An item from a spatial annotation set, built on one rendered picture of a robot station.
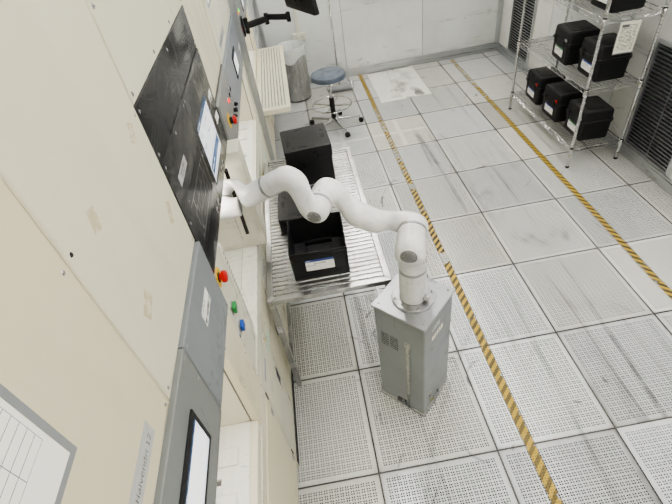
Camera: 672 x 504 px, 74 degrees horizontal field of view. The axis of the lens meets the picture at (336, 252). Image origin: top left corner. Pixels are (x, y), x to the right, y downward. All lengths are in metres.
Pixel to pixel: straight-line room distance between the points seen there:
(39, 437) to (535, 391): 2.45
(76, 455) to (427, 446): 2.03
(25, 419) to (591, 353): 2.76
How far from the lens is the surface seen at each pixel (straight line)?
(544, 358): 2.89
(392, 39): 6.29
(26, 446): 0.63
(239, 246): 2.31
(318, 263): 2.14
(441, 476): 2.49
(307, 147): 2.72
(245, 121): 3.53
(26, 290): 0.65
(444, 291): 2.10
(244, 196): 1.84
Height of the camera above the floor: 2.33
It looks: 42 degrees down
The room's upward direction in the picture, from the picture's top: 10 degrees counter-clockwise
